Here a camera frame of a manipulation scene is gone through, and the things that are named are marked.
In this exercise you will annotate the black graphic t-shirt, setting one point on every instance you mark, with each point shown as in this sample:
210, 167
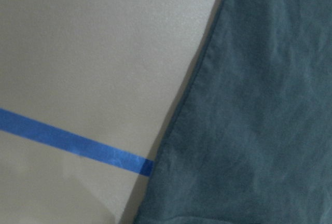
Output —
250, 141

